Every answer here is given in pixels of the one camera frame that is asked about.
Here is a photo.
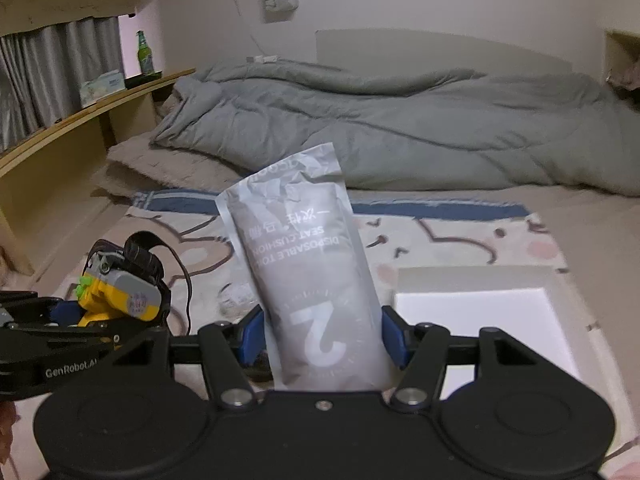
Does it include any wooden bedside shelf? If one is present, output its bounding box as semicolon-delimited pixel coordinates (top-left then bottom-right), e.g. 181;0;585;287
0;67;197;277

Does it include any grey plastic pouch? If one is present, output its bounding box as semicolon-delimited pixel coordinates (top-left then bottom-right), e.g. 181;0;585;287
215;142;393;392

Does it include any white cardboard box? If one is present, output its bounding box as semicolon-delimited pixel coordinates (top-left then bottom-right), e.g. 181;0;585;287
392;266;583;401

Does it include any grey curtain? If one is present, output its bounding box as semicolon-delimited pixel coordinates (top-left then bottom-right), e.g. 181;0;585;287
0;15;124;154

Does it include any small clear plastic packet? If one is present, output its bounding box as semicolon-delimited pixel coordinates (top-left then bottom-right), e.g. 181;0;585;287
219;282;262;320

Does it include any yellow grey headlamp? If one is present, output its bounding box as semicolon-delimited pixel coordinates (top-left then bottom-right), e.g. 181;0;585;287
75;230;194;351

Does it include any wooden board above curtain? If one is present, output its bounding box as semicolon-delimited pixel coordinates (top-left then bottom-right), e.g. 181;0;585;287
0;0;139;39

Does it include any cartoon printed blanket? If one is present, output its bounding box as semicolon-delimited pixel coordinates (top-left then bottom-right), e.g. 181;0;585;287
47;187;603;396

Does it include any grey duvet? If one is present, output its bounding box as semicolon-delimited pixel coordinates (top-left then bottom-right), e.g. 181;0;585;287
149;57;640;197

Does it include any tissue box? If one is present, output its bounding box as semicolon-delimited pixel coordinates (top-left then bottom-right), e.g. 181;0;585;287
78;68;126;109

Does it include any cartoon bear printed mat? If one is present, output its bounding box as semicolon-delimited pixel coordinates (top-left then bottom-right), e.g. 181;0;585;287
30;180;640;466

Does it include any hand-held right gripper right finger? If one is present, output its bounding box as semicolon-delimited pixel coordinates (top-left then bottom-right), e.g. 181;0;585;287
380;304;542;412

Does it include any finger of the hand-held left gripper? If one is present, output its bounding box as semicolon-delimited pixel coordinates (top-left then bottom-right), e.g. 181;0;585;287
0;290;84;332

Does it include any beige fluffy pillow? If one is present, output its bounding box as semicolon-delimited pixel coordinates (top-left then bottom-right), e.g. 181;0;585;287
91;91;252;199

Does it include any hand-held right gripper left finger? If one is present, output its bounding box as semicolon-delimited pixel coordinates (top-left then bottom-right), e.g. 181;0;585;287
102;306;267;409

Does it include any green glass bottle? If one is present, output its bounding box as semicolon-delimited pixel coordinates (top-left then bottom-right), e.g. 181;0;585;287
135;30;154;75

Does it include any black tray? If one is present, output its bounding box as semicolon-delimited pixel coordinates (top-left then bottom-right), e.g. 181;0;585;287
123;70;164;90

